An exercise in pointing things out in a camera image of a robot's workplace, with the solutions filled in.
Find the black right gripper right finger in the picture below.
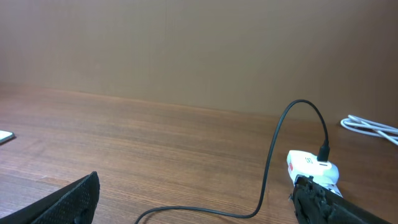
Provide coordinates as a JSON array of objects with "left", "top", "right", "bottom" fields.
[{"left": 290, "top": 175, "right": 389, "bottom": 224}]

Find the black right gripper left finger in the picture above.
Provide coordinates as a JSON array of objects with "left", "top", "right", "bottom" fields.
[{"left": 1, "top": 171, "right": 100, "bottom": 224}]

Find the black USB charging cable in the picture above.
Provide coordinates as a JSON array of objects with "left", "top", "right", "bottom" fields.
[{"left": 134, "top": 99, "right": 331, "bottom": 224}]

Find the blue screen Galaxy smartphone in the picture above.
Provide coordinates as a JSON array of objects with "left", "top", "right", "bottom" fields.
[{"left": 0, "top": 130, "right": 15, "bottom": 144}]

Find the white USB charger plug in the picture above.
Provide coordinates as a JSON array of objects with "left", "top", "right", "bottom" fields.
[{"left": 287, "top": 150, "right": 340, "bottom": 185}]

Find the white power strip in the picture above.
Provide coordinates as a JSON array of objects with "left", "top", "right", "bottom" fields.
[{"left": 321, "top": 184, "right": 342, "bottom": 197}]

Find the white power strip cord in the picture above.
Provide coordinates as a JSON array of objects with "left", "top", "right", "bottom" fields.
[{"left": 340, "top": 114, "right": 398, "bottom": 146}]

